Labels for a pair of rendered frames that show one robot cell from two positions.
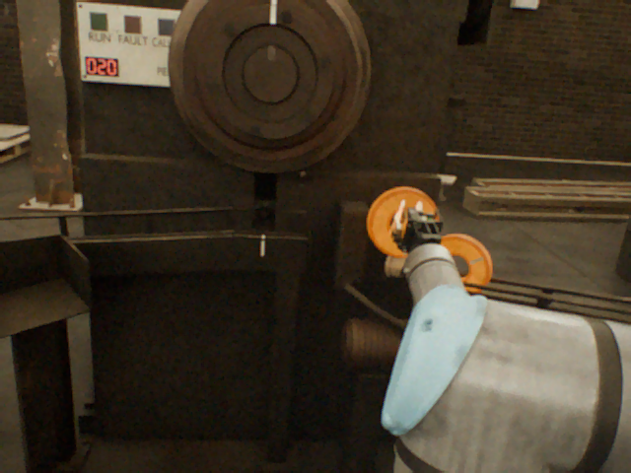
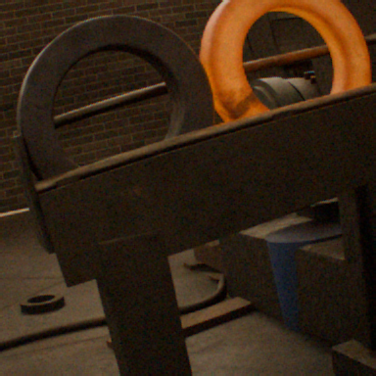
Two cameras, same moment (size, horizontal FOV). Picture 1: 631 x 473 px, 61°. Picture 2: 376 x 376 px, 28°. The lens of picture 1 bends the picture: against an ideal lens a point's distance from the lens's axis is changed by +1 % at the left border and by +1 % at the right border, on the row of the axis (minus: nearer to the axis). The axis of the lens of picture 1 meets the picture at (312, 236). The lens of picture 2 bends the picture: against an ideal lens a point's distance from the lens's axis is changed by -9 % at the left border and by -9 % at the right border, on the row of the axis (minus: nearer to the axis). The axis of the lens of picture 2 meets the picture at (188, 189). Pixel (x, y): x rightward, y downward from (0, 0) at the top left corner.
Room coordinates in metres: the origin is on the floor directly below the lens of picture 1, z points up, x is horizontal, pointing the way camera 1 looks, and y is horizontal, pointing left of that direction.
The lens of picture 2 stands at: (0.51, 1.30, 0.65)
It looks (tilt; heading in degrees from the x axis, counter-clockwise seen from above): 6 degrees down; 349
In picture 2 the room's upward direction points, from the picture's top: 10 degrees counter-clockwise
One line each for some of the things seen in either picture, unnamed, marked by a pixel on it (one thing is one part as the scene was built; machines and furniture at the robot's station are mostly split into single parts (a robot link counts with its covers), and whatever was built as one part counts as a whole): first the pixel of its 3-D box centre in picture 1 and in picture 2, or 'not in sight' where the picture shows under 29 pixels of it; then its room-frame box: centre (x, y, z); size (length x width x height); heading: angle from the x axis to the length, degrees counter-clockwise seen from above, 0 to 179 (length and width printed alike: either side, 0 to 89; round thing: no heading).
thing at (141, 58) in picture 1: (134, 46); not in sight; (1.41, 0.48, 1.15); 0.26 x 0.02 x 0.18; 96
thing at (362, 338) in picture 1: (378, 410); not in sight; (1.23, -0.21, 0.27); 0.22 x 0.13 x 0.53; 96
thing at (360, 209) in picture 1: (349, 246); not in sight; (1.37, -0.10, 0.68); 0.11 x 0.08 x 0.24; 6
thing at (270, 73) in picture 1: (270, 74); not in sight; (1.23, 0.12, 1.11); 0.28 x 0.06 x 0.28; 96
